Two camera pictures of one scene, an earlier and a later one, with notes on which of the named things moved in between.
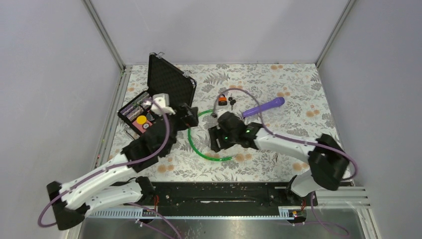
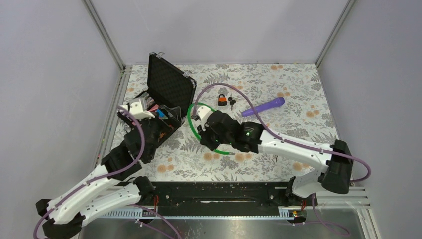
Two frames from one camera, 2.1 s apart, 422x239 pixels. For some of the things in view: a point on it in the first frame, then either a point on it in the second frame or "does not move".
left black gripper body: (183, 123) to (155, 123)
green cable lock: (199, 153) to (193, 130)
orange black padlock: (222, 100) does not move
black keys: (232, 101) does not move
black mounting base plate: (227, 194) does not move
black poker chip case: (168, 88) does not move
